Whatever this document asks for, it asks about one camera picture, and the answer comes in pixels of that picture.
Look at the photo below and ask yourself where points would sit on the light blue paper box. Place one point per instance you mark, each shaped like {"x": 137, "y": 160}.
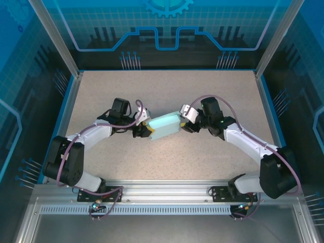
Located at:
{"x": 164, "y": 125}

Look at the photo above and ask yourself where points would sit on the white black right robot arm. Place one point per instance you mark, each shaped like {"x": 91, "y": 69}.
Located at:
{"x": 245, "y": 139}

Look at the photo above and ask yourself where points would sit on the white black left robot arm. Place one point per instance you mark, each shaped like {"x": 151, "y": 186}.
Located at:
{"x": 96, "y": 131}

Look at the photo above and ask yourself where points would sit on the grey metal shelf panel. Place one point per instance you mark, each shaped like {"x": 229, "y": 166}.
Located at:
{"x": 164, "y": 230}

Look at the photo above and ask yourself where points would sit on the blue aluminium table side rail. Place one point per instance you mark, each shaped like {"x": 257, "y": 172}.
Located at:
{"x": 268, "y": 101}
{"x": 62, "y": 121}

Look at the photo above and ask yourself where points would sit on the aluminium frame rail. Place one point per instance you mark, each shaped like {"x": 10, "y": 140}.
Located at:
{"x": 164, "y": 189}

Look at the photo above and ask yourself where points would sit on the aluminium frame post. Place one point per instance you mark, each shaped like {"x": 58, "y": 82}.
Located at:
{"x": 273, "y": 38}
{"x": 59, "y": 38}

